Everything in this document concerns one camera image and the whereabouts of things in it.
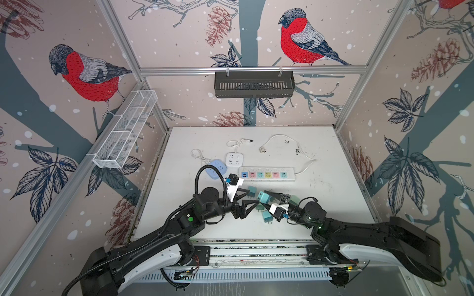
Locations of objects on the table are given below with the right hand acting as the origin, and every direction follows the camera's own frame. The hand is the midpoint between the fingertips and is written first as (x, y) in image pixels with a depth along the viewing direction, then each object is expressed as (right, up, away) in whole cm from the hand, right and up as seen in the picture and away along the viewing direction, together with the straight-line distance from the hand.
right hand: (263, 196), depth 73 cm
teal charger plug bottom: (+3, -12, +7) cm, 14 cm away
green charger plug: (0, -10, +13) cm, 16 cm away
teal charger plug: (-3, -4, +20) cm, 20 cm away
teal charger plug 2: (0, 0, -3) cm, 3 cm away
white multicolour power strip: (+5, +5, +24) cm, 25 cm away
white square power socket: (-13, +12, +30) cm, 35 cm away
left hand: (-4, +1, -6) cm, 7 cm away
